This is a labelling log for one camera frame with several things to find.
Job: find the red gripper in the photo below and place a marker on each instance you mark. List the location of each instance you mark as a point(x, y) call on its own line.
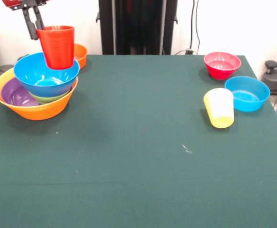
point(12, 2)

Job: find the red cup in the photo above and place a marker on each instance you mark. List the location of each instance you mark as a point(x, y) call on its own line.
point(58, 47)

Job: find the deep blue bowl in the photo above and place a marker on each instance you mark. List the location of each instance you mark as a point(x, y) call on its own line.
point(34, 73)

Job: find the purple bowl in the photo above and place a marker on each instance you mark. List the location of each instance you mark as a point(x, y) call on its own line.
point(12, 95)

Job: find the small green bowl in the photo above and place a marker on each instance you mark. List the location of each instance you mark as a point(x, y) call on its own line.
point(48, 98)

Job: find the large yellow bowl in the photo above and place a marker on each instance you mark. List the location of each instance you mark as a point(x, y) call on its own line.
point(43, 111)

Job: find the yellow cup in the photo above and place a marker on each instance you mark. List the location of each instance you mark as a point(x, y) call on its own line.
point(219, 107)

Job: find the small orange bowl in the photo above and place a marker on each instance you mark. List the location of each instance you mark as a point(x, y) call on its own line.
point(80, 55)

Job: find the dark green tablecloth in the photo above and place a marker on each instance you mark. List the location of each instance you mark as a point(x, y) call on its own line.
point(129, 166)

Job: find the small pink bowl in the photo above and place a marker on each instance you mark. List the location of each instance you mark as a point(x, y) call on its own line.
point(221, 64)

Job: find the shallow blue bowl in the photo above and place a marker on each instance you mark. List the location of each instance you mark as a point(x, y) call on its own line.
point(247, 95)

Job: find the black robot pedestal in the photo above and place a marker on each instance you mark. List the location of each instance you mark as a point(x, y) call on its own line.
point(138, 23)

